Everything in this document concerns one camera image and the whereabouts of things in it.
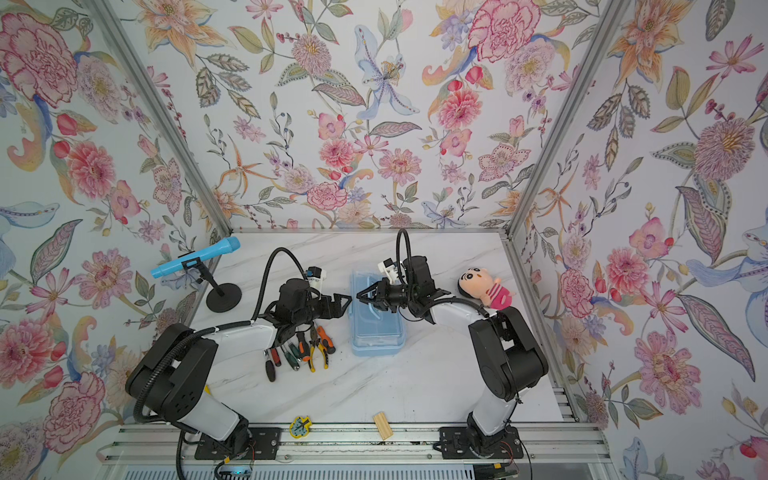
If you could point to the blue toy microphone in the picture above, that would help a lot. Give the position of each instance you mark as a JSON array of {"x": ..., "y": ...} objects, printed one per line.
[{"x": 223, "y": 247}]

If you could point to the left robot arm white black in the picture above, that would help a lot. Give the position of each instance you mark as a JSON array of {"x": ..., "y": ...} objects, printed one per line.
[{"x": 168, "y": 384}]

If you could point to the blue plastic tool box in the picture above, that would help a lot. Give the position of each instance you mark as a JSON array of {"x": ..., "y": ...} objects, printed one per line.
[{"x": 373, "y": 333}]

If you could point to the small wooden block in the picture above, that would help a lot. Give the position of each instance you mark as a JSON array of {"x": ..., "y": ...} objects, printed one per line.
[{"x": 383, "y": 426}]

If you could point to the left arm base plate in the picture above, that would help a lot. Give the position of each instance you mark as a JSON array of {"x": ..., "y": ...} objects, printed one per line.
[{"x": 259, "y": 443}]

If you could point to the aluminium front rail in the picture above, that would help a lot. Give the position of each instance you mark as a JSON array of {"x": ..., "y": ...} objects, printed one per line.
[{"x": 338, "y": 443}]

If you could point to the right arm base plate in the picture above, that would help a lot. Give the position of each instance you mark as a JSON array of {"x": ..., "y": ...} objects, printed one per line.
[{"x": 467, "y": 443}]

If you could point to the orange handled screwdriver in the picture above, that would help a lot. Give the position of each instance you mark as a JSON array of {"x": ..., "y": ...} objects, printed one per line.
[{"x": 326, "y": 340}]

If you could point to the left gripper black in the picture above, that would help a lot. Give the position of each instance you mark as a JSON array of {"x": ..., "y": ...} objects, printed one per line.
[{"x": 335, "y": 303}]

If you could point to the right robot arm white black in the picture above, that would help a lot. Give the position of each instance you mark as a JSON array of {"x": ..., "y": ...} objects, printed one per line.
[{"x": 509, "y": 357}]

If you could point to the yellow black pliers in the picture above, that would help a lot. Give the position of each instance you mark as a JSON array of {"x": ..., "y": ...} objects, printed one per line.
[{"x": 317, "y": 345}]

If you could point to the cartoon boy plush doll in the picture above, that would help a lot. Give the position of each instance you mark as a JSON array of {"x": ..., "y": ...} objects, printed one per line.
[{"x": 479, "y": 284}]

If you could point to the black handled tool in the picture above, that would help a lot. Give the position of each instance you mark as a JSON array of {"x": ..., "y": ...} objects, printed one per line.
[{"x": 270, "y": 367}]

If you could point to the yellow blue sticker badge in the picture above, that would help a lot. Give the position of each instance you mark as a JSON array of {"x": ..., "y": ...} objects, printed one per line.
[{"x": 300, "y": 427}]

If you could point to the black microphone stand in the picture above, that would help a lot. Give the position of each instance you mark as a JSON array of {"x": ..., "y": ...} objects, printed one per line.
[{"x": 222, "y": 297}]

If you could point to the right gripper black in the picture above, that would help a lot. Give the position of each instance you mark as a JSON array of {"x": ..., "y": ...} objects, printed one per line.
[{"x": 382, "y": 300}]

